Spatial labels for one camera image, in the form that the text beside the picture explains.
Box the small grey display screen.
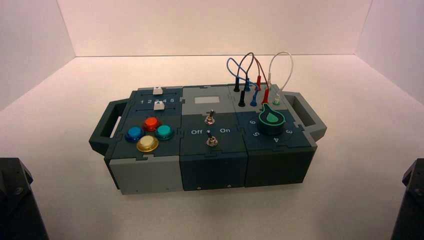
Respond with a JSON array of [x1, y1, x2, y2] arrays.
[[194, 96, 221, 105]]

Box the dark teal modular control box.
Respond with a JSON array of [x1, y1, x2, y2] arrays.
[[88, 84, 328, 196]]

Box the green round push button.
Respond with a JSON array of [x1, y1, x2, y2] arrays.
[[154, 124, 175, 141]]

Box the green black rotary knob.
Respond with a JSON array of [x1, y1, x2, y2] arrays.
[[257, 103, 286, 137]]

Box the red round push button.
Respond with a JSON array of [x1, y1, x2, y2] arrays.
[[143, 116, 163, 132]]

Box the yellow round push button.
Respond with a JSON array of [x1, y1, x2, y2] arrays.
[[136, 135, 160, 154]]

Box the blue round push button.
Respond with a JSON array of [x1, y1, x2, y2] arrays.
[[125, 126, 146, 143]]

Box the black jumper cable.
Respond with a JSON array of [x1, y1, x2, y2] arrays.
[[233, 52, 256, 108]]

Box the blue jumper cable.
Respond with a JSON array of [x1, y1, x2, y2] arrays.
[[226, 57, 261, 108]]

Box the red jumper cable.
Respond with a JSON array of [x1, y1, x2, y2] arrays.
[[252, 59, 271, 106]]

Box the white jumper cable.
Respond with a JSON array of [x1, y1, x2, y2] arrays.
[[267, 51, 294, 104]]

